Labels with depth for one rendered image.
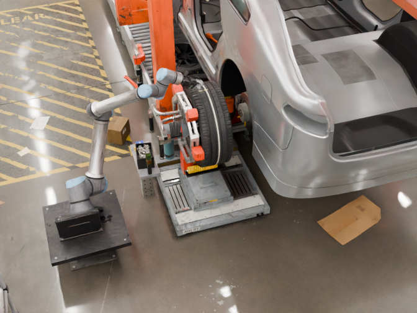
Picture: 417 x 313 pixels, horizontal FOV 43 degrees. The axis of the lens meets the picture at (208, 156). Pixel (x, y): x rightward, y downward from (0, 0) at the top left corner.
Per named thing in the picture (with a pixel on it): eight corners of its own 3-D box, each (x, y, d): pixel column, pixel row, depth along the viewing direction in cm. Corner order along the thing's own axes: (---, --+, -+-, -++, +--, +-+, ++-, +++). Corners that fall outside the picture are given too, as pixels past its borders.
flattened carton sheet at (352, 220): (387, 216, 464) (387, 213, 461) (342, 245, 440) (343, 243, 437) (360, 195, 482) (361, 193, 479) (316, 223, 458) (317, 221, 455)
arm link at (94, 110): (77, 106, 397) (145, 81, 360) (89, 105, 408) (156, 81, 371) (80, 121, 397) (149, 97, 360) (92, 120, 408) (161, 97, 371)
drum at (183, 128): (192, 140, 421) (192, 125, 411) (165, 145, 416) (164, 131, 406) (187, 128, 431) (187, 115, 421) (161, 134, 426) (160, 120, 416)
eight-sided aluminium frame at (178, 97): (200, 175, 420) (198, 120, 383) (192, 177, 418) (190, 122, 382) (181, 133, 458) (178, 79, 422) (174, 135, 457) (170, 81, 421)
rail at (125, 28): (177, 146, 508) (176, 128, 493) (168, 148, 506) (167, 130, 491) (126, 26, 684) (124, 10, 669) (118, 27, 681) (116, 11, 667)
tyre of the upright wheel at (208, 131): (240, 143, 386) (215, 64, 406) (208, 149, 381) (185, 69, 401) (224, 172, 447) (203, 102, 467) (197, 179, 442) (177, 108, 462)
